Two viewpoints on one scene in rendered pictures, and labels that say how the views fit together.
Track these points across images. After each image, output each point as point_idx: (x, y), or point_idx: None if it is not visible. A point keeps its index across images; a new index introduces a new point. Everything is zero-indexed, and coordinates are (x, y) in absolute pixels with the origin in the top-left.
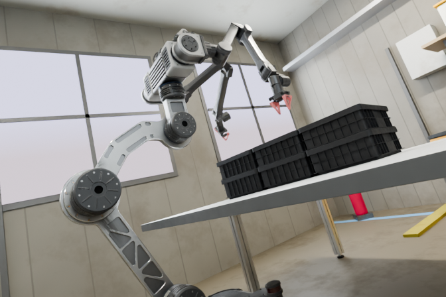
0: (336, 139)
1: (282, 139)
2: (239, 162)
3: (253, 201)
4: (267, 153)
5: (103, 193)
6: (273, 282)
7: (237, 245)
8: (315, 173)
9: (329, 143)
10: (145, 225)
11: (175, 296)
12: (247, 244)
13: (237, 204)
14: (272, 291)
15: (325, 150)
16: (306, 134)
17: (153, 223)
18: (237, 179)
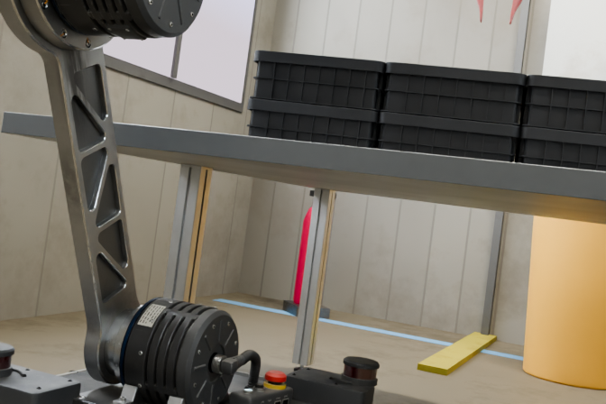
0: (604, 133)
1: (483, 78)
2: (335, 78)
3: (604, 179)
4: (426, 91)
5: None
6: (362, 359)
7: (172, 267)
8: None
9: (585, 133)
10: (38, 120)
11: (201, 321)
12: (197, 274)
13: (546, 172)
14: (365, 375)
15: (566, 143)
16: (543, 95)
17: None
18: (310, 114)
